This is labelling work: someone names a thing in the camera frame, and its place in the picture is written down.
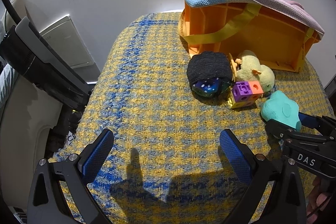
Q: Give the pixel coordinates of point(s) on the small yellow plush duck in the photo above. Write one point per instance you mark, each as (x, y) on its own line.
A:
(247, 67)

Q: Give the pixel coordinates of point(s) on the yellow blue woven blanket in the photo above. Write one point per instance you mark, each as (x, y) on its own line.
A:
(166, 165)

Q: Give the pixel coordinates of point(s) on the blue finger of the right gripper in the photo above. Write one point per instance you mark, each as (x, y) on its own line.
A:
(278, 129)
(317, 122)

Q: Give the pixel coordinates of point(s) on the colourful toy cube block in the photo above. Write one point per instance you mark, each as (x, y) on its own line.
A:
(244, 94)

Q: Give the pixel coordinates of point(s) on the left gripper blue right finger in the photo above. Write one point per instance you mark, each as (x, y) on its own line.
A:
(234, 152)

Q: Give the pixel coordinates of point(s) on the black knit covered ball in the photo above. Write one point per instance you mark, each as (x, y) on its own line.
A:
(209, 74)

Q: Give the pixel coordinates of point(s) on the teal star plush toy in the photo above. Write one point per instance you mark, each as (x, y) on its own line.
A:
(282, 109)

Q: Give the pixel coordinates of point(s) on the person's right hand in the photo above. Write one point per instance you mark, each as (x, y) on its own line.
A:
(318, 201)

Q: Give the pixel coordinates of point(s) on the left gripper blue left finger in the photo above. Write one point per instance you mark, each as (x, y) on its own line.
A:
(94, 155)

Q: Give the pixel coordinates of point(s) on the orange plastic crate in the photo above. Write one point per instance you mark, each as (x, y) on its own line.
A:
(277, 40)

